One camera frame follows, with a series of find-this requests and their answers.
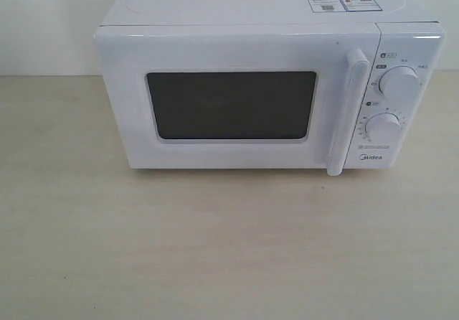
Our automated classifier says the white microwave door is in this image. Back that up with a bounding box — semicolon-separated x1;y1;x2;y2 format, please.
95;24;381;176

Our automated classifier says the white Midea microwave oven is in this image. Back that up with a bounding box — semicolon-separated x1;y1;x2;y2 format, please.
95;0;445;169

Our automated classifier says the lower white timer knob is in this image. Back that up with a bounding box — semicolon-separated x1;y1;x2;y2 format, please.
365;113;401;140

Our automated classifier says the warning label sticker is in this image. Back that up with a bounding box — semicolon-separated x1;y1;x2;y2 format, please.
307;0;382;13

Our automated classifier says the upper white power knob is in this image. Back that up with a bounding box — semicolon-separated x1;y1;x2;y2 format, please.
379;66;420;100

